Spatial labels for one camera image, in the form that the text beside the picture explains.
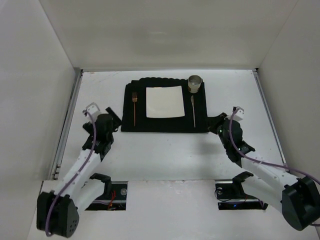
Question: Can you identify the black cloth placemat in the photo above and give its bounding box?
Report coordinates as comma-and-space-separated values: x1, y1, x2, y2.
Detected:
121, 77, 208, 133

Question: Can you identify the silver knife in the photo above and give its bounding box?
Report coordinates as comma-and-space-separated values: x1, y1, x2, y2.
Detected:
190, 95, 196, 128

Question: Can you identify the copper fork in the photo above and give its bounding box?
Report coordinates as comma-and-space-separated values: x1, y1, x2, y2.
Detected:
132, 92, 138, 127

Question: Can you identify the metal cup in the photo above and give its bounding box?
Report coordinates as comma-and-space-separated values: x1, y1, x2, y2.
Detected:
187, 75, 203, 94

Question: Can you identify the square white plate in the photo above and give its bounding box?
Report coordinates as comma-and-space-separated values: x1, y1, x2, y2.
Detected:
146, 86, 185, 119

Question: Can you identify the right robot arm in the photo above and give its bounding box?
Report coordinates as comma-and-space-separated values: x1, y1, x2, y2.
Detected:
206, 107, 320, 231

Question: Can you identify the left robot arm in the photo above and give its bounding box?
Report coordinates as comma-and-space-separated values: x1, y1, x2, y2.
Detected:
36, 103, 125, 238

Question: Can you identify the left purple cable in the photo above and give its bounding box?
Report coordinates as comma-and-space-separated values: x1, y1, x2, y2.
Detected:
44, 111, 100, 237

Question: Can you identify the purple cable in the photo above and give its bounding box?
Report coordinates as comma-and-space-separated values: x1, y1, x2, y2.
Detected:
229, 107, 320, 226
44, 111, 100, 237

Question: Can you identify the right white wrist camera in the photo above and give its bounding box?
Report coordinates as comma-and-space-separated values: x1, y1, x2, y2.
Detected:
232, 106, 245, 122

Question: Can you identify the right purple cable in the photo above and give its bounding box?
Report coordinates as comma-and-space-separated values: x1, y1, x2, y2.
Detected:
229, 107, 320, 226

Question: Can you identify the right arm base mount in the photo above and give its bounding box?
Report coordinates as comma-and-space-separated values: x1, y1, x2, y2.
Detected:
214, 171, 269, 211

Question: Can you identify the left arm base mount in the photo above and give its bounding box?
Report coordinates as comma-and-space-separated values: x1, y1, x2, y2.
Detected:
86, 173, 128, 211

